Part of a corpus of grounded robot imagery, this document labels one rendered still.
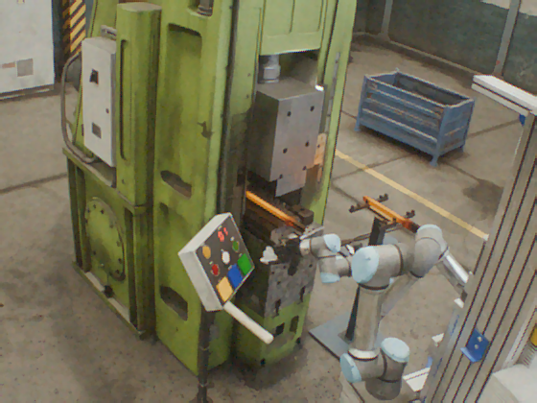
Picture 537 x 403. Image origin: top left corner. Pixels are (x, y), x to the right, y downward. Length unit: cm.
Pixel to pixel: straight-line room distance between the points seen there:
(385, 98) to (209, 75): 440
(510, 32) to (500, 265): 864
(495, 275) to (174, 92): 167
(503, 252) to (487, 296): 17
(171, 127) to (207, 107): 40
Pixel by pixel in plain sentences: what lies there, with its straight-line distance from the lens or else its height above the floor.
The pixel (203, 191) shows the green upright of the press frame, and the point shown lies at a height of 122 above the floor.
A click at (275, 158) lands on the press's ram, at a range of 255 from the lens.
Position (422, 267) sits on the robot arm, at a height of 122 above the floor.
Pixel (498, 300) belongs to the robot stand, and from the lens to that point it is 188.
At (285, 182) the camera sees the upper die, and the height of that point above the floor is 123.
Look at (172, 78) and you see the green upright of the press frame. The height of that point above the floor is 165.
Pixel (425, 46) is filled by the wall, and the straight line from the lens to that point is 1129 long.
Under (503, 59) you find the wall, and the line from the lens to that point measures 1037.
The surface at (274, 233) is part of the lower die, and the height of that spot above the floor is 96.
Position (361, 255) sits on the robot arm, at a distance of 187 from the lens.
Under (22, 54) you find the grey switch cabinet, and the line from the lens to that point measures 748.
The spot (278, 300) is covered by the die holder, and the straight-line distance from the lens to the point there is 305.
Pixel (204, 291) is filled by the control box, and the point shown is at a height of 102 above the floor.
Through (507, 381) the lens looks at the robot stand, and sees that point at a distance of 190.
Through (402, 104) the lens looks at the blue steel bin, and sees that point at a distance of 647.
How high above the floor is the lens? 246
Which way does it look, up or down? 30 degrees down
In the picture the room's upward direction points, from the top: 6 degrees clockwise
